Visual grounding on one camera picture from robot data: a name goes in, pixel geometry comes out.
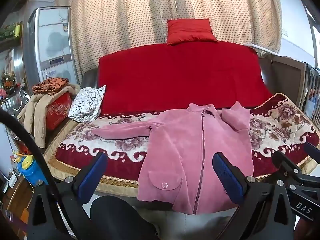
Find beige coat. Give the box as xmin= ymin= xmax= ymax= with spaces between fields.
xmin=17 ymin=84 xmax=81 ymax=149

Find green plant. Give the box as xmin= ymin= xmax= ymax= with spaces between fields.
xmin=0 ymin=22 xmax=23 ymax=42

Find shiny silver sheet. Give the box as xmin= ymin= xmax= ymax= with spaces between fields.
xmin=0 ymin=90 xmax=32 ymax=122

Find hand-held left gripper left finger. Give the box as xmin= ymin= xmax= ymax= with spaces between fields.
xmin=26 ymin=151 xmax=108 ymax=240

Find red cushion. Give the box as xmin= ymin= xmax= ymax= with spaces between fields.
xmin=166 ymin=18 xmax=218 ymax=46

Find red box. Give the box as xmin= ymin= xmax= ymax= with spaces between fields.
xmin=45 ymin=92 xmax=73 ymax=131

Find person's leg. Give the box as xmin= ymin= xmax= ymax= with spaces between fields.
xmin=89 ymin=195 xmax=162 ymax=240

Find dotted beige curtain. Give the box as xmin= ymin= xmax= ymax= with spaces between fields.
xmin=55 ymin=0 xmax=284 ymax=85

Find orange flowers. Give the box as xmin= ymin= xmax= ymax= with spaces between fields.
xmin=0 ymin=71 xmax=19 ymax=90

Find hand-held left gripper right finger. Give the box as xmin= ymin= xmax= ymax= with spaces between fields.
xmin=212 ymin=151 xmax=295 ymax=240

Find brown wooden board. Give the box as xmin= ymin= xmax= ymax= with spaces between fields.
xmin=260 ymin=54 xmax=307 ymax=112

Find dark window frame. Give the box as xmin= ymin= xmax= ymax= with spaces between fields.
xmin=301 ymin=0 xmax=320 ymax=69

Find white black patterned cloth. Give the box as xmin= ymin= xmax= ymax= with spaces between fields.
xmin=68 ymin=85 xmax=107 ymax=123

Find pink zip jacket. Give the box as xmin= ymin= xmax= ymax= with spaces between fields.
xmin=91 ymin=101 xmax=254 ymax=215

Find silver refrigerator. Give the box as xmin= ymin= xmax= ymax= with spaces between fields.
xmin=22 ymin=6 xmax=78 ymax=85

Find blue yellow toy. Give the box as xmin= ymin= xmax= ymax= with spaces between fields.
xmin=14 ymin=151 xmax=48 ymax=186

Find dark slatted crib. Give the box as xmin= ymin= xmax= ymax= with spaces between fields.
xmin=303 ymin=62 xmax=320 ymax=128

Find white board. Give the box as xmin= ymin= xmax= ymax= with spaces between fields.
xmin=243 ymin=43 xmax=272 ymax=54

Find red blanket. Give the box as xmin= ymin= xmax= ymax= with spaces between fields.
xmin=96 ymin=41 xmax=274 ymax=117

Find thick black cable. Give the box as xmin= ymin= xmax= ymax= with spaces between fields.
xmin=0 ymin=110 xmax=75 ymax=240

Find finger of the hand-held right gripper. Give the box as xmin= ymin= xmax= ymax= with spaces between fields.
xmin=271 ymin=151 xmax=310 ymax=183
xmin=303 ymin=142 xmax=320 ymax=157

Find orange black patterned cloth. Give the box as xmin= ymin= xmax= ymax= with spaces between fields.
xmin=31 ymin=77 xmax=70 ymax=96

